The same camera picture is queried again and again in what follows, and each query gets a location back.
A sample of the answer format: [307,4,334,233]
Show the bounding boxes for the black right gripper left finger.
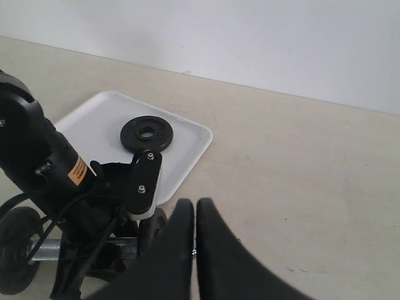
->
[88,199,193,300]

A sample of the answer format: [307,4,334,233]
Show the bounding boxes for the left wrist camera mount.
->
[126,151,163,221]

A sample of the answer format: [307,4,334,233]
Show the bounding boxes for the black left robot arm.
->
[1,73,138,299]

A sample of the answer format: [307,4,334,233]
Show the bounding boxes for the black plate with collar nut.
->
[1,206,43,296]

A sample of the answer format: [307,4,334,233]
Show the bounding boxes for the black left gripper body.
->
[50,161,138,299]

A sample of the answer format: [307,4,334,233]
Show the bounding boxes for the white rectangular plastic tray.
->
[55,91,213,204]

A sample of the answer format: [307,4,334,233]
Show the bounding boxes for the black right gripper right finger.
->
[196,198,309,299]

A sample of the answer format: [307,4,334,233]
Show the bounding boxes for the black weight plate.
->
[120,116,174,153]

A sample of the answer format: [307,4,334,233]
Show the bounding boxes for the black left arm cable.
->
[0,190,123,300]

